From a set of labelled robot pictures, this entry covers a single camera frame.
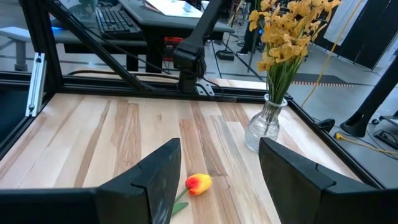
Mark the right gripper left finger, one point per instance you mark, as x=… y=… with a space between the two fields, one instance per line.
x=130 y=202

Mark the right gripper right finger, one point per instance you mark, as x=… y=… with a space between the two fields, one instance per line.
x=311 y=202

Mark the orange yellow tulip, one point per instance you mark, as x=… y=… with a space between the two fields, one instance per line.
x=199 y=184

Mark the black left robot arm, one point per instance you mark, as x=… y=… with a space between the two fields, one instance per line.
x=189 y=53

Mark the clear glass vase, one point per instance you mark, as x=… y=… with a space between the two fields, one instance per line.
x=264 y=127

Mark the black clamp knob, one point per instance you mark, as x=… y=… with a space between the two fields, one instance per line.
x=326 y=124

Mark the black floor stand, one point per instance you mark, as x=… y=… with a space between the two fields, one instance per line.
x=357 y=124

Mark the black power strip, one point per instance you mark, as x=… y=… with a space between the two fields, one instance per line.
x=385 y=138

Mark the black rolling desk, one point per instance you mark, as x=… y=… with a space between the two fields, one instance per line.
x=388 y=119

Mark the black mat striped edge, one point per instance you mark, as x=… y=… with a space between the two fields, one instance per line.
x=323 y=79

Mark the red box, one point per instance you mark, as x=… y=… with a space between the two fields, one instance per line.
x=173 y=46

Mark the person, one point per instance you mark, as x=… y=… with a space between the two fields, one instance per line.
x=250 y=37

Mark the black partition panel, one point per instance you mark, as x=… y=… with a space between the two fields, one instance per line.
x=376 y=34

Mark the black keyboard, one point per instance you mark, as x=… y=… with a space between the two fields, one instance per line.
x=116 y=21

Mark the white hanging cloth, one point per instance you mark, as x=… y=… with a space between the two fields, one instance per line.
x=342 y=21

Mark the grey desk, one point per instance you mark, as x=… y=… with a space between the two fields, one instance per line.
x=186 y=25

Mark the silver frame bracket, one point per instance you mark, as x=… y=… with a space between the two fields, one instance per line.
x=35 y=84

